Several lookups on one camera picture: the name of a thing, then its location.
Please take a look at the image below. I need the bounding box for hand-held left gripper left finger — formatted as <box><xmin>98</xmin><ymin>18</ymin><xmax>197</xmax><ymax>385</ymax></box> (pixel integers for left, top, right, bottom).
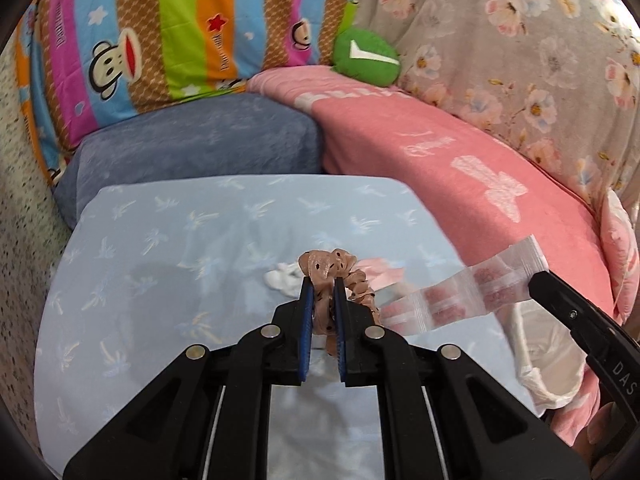
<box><xmin>62</xmin><ymin>276</ymin><xmax>313</xmax><ymax>480</ymax></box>

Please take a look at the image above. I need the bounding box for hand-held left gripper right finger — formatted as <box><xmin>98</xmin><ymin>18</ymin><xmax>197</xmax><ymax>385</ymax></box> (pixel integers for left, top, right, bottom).
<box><xmin>332</xmin><ymin>277</ymin><xmax>591</xmax><ymax>480</ymax></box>

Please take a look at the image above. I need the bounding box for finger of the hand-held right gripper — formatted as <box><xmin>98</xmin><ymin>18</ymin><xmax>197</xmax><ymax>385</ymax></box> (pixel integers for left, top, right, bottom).
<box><xmin>528</xmin><ymin>270</ymin><xmax>625</xmax><ymax>357</ymax></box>

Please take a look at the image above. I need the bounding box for brown dotted scrunchie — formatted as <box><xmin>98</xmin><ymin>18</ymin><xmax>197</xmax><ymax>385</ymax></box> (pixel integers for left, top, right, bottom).
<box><xmin>298</xmin><ymin>248</ymin><xmax>383</xmax><ymax>356</ymax></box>

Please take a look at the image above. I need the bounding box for clear plastic packet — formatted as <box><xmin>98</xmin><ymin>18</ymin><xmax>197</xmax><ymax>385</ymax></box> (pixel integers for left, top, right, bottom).
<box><xmin>387</xmin><ymin>235</ymin><xmax>548</xmax><ymax>336</ymax></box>

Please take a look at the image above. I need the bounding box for person's right hand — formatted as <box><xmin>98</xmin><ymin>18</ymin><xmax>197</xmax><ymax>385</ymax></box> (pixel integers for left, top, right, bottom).
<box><xmin>575</xmin><ymin>402</ymin><xmax>623</xmax><ymax>466</ymax></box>

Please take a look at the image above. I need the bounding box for white cloth scrunchie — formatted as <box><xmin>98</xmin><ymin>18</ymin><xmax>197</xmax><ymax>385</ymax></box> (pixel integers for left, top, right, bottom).
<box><xmin>264</xmin><ymin>262</ymin><xmax>303</xmax><ymax>297</ymax></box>

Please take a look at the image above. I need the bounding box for pink ribbon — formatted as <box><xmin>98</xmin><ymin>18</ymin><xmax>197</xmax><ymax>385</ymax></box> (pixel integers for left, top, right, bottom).
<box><xmin>357</xmin><ymin>258</ymin><xmax>407</xmax><ymax>291</ymax></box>

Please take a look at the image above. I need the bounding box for pink pillow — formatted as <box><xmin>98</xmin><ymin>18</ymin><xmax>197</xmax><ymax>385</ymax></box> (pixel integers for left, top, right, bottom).
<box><xmin>600</xmin><ymin>190</ymin><xmax>640</xmax><ymax>321</ymax></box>

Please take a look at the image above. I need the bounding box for light blue printed sheet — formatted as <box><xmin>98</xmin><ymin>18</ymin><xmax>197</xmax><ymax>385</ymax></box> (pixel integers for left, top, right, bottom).
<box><xmin>32</xmin><ymin>174</ymin><xmax>546</xmax><ymax>480</ymax></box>

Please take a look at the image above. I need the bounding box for pink blanket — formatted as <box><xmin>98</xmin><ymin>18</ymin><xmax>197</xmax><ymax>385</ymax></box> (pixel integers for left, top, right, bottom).
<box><xmin>247</xmin><ymin>67</ymin><xmax>616</xmax><ymax>461</ymax></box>

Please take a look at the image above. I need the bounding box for blue plush cushion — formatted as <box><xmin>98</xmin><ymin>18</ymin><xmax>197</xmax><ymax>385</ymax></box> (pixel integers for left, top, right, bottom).
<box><xmin>52</xmin><ymin>92</ymin><xmax>323</xmax><ymax>231</ymax></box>

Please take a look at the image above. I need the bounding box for grey floral sheet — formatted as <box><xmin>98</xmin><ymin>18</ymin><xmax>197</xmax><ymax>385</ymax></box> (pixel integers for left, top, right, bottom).
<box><xmin>350</xmin><ymin>0</ymin><xmax>640</xmax><ymax>221</ymax></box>

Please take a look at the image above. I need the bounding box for green round cushion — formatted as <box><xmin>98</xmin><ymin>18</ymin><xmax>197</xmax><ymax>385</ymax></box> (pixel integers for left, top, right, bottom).
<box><xmin>332</xmin><ymin>27</ymin><xmax>401</xmax><ymax>86</ymax></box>

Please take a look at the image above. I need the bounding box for white speckled cloth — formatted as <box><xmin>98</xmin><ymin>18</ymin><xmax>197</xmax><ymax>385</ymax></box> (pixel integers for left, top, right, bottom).
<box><xmin>0</xmin><ymin>45</ymin><xmax>71</xmax><ymax>456</ymax></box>

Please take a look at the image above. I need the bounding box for colourful monkey print pillow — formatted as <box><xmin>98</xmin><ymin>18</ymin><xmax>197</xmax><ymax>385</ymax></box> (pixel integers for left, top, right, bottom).
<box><xmin>15</xmin><ymin>0</ymin><xmax>366</xmax><ymax>186</ymax></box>

